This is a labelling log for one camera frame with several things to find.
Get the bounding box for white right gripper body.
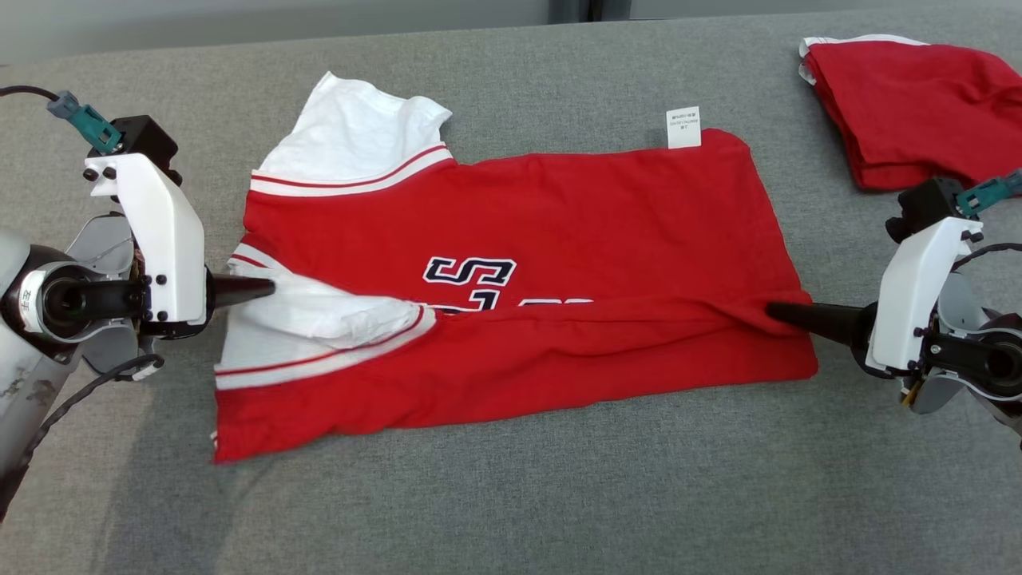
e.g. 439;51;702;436
866;216;983;376

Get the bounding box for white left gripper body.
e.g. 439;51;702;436
84;152;212;338

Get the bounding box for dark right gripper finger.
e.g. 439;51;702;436
766;302;875;327
770;314;873;348

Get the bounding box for red shorts with white stripe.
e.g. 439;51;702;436
798;34;1022;191

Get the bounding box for red jersey with white sleeves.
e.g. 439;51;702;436
212;72;819;464

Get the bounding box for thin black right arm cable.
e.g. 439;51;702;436
950;242;1022;272

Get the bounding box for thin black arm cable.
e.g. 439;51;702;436
950;242;1022;272
0;354;164;512

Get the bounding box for teal right camera cable plug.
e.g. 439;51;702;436
956;169;1022;218

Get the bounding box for teal camera cable plug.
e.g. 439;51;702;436
0;84;125;155
956;169;1022;218

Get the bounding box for teal left camera cable plug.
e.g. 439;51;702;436
0;84;125;155

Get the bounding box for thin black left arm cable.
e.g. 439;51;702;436
0;354;164;512

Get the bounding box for grey partition post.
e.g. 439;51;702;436
549;0;632;23

